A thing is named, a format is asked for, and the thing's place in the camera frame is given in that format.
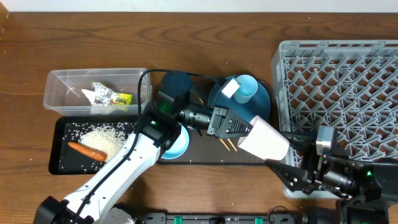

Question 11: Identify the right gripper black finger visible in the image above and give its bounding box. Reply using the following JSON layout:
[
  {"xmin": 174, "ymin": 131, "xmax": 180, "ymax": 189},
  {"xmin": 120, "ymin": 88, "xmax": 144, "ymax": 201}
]
[
  {"xmin": 280, "ymin": 131, "xmax": 316, "ymax": 149},
  {"xmin": 266, "ymin": 160, "xmax": 307, "ymax": 192}
]

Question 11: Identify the pink cup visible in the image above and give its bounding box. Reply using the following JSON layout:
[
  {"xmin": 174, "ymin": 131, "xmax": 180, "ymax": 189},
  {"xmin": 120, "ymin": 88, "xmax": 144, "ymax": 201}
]
[{"xmin": 238, "ymin": 116, "xmax": 290, "ymax": 161}]

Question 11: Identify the light blue cup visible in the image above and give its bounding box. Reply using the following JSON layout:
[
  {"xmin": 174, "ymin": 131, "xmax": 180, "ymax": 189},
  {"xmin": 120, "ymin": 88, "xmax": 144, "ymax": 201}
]
[{"xmin": 234, "ymin": 75, "xmax": 258, "ymax": 104}]

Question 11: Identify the light blue bowl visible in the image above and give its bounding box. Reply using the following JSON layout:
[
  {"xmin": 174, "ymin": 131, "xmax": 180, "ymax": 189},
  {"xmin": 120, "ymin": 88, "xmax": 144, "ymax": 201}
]
[{"xmin": 161, "ymin": 124, "xmax": 190, "ymax": 160}]

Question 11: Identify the foil snack wrapper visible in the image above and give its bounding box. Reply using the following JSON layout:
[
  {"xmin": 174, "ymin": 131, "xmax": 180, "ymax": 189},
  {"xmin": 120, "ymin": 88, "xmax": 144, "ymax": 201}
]
[{"xmin": 91, "ymin": 82, "xmax": 132, "ymax": 106}]

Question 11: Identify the white paper napkin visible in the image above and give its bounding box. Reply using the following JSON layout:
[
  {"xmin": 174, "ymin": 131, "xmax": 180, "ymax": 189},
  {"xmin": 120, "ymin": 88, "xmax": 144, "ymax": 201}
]
[{"xmin": 81, "ymin": 89, "xmax": 96, "ymax": 105}]

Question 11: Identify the orange carrot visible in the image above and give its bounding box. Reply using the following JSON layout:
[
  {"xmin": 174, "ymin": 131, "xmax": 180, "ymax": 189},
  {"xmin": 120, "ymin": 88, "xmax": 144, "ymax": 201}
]
[{"xmin": 68, "ymin": 142, "xmax": 108, "ymax": 162}]

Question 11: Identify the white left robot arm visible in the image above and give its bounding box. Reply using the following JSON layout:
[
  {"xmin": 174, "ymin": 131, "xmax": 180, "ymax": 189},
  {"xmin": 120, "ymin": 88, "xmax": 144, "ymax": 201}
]
[{"xmin": 34, "ymin": 70, "xmax": 252, "ymax": 223}]

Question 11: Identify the grey dishwasher rack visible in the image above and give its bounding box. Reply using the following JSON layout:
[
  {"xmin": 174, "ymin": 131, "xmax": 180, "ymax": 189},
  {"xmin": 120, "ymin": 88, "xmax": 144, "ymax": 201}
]
[{"xmin": 271, "ymin": 39, "xmax": 398, "ymax": 199}]

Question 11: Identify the wooden chopstick right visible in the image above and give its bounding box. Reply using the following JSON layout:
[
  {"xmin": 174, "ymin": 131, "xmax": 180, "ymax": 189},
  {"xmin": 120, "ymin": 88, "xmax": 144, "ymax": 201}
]
[{"xmin": 227, "ymin": 138, "xmax": 238, "ymax": 152}]

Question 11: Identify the wooden chopstick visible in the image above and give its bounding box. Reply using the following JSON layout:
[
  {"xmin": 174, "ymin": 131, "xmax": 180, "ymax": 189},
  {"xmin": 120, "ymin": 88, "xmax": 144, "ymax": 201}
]
[
  {"xmin": 227, "ymin": 138, "xmax": 238, "ymax": 152},
  {"xmin": 219, "ymin": 139, "xmax": 230, "ymax": 151}
]

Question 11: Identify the wooden chopstick left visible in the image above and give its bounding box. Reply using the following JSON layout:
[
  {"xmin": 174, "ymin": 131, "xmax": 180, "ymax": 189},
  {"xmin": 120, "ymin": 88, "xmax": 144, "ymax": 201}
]
[{"xmin": 219, "ymin": 139, "xmax": 230, "ymax": 151}]

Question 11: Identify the dark blue plate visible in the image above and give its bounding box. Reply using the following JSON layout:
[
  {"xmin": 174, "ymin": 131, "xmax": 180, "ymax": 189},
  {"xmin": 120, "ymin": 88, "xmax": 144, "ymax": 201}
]
[{"xmin": 215, "ymin": 82, "xmax": 271, "ymax": 122}]

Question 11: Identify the white rice pile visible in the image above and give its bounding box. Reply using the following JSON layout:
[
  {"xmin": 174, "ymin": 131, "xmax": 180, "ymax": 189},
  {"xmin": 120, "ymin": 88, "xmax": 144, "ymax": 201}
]
[{"xmin": 62, "ymin": 122, "xmax": 137, "ymax": 172}]

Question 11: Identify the clear plastic bin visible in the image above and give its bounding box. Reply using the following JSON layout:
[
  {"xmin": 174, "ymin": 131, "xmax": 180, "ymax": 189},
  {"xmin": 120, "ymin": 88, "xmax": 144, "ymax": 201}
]
[{"xmin": 43, "ymin": 68, "xmax": 146, "ymax": 116}]

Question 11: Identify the black tray bin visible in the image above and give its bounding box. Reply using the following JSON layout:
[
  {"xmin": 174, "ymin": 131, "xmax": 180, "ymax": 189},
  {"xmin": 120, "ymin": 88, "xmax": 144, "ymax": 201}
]
[{"xmin": 49, "ymin": 115, "xmax": 136, "ymax": 175}]

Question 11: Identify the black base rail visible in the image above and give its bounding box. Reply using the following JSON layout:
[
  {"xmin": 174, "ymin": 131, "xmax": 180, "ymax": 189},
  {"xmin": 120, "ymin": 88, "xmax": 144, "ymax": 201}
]
[{"xmin": 105, "ymin": 203, "xmax": 312, "ymax": 224}]

